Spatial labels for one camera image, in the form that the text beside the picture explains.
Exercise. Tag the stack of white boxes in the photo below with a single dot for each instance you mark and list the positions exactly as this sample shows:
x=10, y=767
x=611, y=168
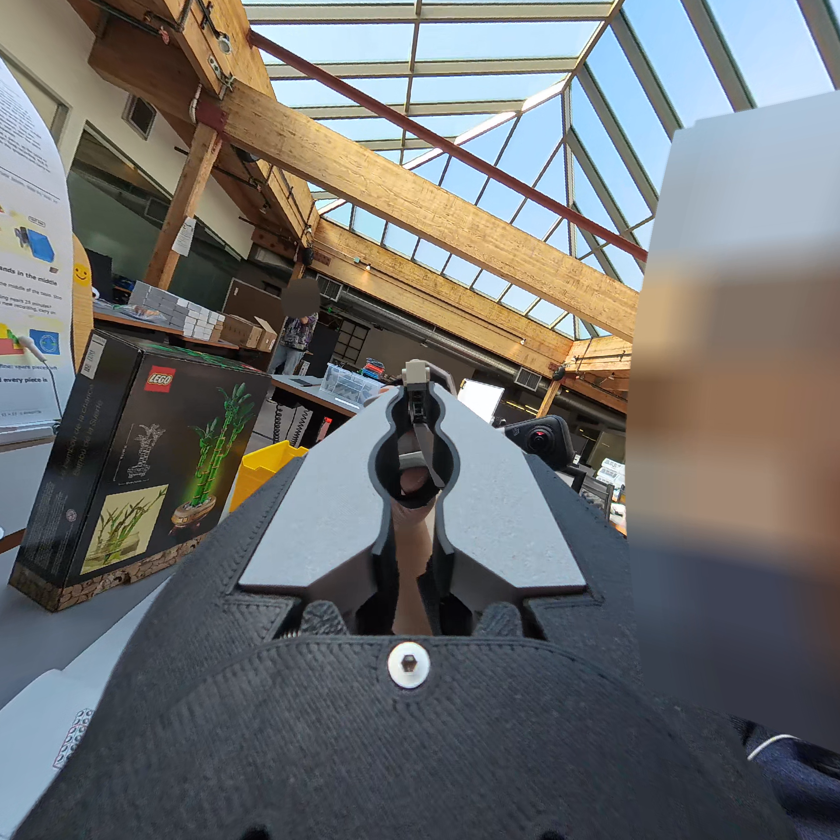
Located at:
x=170, y=305

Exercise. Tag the wooden smiley board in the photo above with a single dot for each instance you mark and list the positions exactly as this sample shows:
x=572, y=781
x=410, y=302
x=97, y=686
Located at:
x=82, y=308

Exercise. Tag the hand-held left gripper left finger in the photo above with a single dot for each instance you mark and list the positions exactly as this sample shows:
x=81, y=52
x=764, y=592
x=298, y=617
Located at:
x=315, y=518

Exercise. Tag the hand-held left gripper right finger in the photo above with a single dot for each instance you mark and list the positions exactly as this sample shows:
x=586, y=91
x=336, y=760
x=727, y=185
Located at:
x=512, y=518

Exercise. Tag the person's blue shirt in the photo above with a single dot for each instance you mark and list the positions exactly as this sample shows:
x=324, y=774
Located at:
x=807, y=787

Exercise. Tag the clear plastic container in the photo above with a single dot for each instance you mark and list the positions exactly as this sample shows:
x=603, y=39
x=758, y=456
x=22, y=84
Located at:
x=344, y=384

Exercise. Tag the brown cardboard box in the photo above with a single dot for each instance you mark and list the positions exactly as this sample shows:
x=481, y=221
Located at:
x=239, y=331
x=267, y=338

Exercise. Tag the black lego set box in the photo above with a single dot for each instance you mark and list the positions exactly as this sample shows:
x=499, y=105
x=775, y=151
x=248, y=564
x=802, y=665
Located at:
x=131, y=472

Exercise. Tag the printed instruction sheet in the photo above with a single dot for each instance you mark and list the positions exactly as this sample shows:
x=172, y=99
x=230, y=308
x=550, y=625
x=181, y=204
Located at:
x=33, y=229

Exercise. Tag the paper notice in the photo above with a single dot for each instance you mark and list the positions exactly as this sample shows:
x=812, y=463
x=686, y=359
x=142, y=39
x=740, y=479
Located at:
x=184, y=236

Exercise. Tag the yellow plastic bin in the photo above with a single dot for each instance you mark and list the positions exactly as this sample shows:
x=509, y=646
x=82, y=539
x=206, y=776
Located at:
x=262, y=469

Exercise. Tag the white light panel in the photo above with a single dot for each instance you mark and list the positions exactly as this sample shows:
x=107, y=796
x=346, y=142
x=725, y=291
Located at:
x=482, y=397

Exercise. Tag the person's right hand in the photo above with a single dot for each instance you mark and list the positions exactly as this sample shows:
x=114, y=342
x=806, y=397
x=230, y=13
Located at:
x=413, y=544

